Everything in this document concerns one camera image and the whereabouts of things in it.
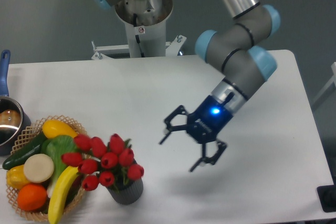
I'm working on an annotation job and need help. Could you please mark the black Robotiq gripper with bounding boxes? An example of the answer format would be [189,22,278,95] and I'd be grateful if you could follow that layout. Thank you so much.
[158,94,234,173]

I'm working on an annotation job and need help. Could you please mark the red tulip bouquet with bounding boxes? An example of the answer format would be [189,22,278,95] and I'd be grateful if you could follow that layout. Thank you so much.
[61,134,144,192]

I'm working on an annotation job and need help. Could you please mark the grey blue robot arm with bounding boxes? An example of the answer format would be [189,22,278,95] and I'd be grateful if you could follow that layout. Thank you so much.
[95,0,281,165]

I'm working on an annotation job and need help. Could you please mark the dark grey ribbed vase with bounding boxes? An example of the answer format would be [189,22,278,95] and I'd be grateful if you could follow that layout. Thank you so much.
[107,178,143,205]

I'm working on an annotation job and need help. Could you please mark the black device at table edge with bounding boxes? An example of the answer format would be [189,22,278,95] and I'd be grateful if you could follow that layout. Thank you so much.
[317,185,335,212]

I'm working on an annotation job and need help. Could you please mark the green bok choy toy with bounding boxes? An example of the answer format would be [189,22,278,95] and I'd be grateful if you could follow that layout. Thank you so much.
[41,135,76,198]

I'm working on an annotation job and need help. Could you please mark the yellow plastic banana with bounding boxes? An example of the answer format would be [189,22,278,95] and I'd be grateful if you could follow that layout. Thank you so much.
[48,166,78,224]

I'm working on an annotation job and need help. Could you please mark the yellow squash toy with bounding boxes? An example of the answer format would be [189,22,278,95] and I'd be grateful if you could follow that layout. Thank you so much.
[42,120,78,138]

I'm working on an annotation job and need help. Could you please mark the beige round disc toy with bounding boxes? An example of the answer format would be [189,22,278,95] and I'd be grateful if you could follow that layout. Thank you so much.
[23,154,54,183]

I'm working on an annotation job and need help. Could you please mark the woven wicker basket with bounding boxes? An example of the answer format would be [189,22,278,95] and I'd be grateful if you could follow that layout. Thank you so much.
[6,115,88,222]

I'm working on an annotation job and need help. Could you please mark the dark green cucumber toy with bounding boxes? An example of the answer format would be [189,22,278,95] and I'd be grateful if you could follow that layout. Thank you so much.
[2,132,47,170]

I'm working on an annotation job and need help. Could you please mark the orange plastic fruit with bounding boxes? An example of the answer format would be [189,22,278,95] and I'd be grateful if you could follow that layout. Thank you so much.
[17,183,47,211]

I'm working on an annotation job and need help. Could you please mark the yellow bell pepper toy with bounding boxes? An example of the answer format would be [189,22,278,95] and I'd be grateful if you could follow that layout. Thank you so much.
[6,165,31,189]

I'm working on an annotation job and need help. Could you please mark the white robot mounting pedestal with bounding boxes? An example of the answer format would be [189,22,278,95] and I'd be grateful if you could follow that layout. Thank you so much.
[92,0,187,60]

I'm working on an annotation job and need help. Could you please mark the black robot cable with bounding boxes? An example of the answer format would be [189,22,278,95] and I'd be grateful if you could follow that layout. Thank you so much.
[132,13,145,58]

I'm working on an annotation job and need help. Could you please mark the white frame at right edge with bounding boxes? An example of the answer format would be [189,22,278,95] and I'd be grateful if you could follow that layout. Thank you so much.
[311,62,335,111]

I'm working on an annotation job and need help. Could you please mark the blue handled saucepan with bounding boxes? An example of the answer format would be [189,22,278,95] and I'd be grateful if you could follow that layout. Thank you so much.
[1,49,31,156]

